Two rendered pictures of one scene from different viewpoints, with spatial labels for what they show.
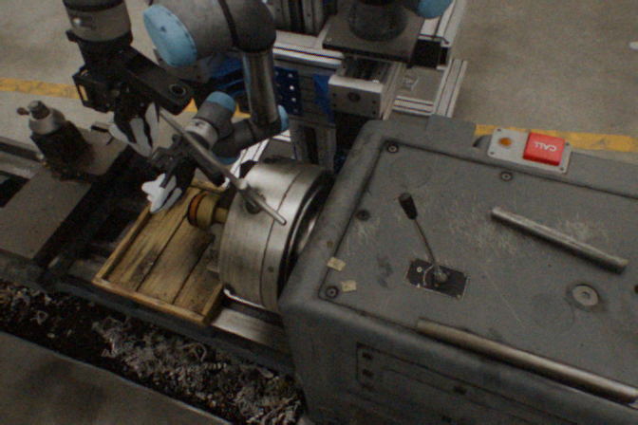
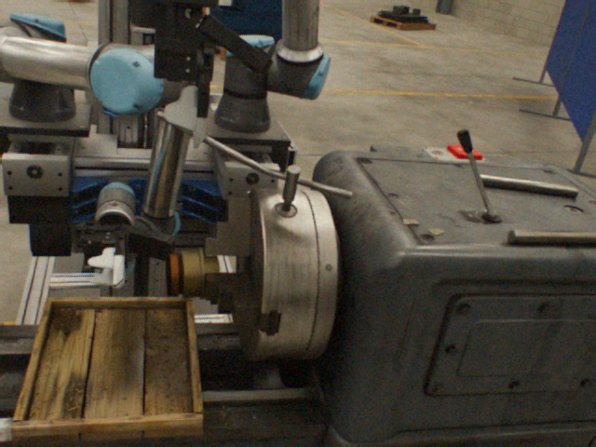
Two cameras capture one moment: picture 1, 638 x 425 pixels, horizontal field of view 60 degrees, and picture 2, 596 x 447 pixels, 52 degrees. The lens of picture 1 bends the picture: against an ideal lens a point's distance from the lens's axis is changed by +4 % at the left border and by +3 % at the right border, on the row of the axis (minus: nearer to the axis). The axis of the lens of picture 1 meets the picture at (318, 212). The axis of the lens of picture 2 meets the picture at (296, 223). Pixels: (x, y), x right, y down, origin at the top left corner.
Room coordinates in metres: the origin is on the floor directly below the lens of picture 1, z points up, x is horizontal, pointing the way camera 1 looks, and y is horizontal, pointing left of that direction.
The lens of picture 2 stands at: (-0.11, 0.73, 1.67)
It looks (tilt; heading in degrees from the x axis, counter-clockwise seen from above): 26 degrees down; 317
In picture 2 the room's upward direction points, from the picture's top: 9 degrees clockwise
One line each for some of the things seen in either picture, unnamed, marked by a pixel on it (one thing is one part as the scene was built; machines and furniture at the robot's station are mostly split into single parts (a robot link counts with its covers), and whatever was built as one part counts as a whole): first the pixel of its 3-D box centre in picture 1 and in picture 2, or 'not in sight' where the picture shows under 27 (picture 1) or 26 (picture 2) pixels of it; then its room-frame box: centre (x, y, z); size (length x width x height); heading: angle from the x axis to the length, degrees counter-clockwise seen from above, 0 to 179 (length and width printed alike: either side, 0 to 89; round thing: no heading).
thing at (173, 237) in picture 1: (187, 243); (116, 359); (0.75, 0.34, 0.89); 0.36 x 0.30 x 0.04; 152
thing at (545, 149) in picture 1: (543, 150); (464, 154); (0.61, -0.41, 1.26); 0.06 x 0.06 x 0.02; 62
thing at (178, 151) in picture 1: (179, 159); (107, 241); (0.85, 0.31, 1.08); 0.12 x 0.09 x 0.08; 153
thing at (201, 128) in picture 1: (198, 136); (114, 221); (0.92, 0.27, 1.08); 0.08 x 0.05 x 0.08; 63
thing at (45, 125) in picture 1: (44, 118); not in sight; (0.98, 0.61, 1.13); 0.08 x 0.08 x 0.03
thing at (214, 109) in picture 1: (215, 116); (116, 207); (0.99, 0.23, 1.07); 0.11 x 0.08 x 0.09; 153
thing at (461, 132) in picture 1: (447, 137); (393, 157); (0.68, -0.26, 1.24); 0.09 x 0.08 x 0.03; 62
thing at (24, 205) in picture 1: (65, 186); not in sight; (0.92, 0.64, 0.95); 0.43 x 0.17 x 0.05; 152
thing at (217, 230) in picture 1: (226, 256); (240, 301); (0.57, 0.20, 1.08); 0.12 x 0.11 x 0.05; 152
